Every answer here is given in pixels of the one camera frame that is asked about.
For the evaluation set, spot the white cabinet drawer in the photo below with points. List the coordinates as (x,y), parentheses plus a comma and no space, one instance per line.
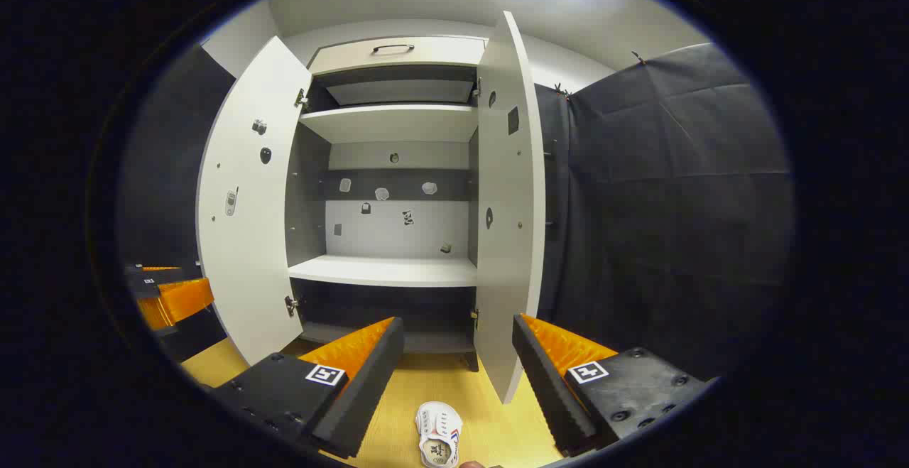
(398,56)

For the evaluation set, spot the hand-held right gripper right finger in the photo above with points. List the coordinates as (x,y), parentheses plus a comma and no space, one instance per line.
(543,383)

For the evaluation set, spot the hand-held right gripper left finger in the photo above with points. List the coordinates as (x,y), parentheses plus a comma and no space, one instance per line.
(369,383)

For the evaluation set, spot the white canvas shoe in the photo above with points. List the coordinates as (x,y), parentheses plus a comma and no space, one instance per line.
(437,432)

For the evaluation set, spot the white grey shoe cabinet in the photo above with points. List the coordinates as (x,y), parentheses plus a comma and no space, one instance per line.
(398,123)

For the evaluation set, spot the white shoe cabinet door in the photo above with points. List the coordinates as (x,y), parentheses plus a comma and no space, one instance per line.
(508,276)
(245,255)

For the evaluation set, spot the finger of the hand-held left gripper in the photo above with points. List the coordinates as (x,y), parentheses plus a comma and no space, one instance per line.
(181,301)
(160,280)

